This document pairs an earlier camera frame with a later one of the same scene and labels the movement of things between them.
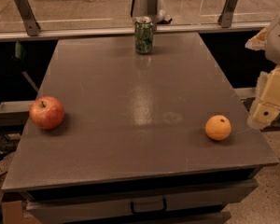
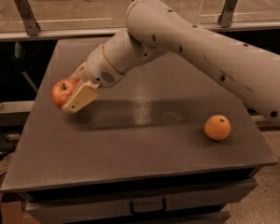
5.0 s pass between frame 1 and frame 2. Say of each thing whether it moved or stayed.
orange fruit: stayed
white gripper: moved
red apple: moved
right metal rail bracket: stayed
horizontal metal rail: stayed
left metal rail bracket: stayed
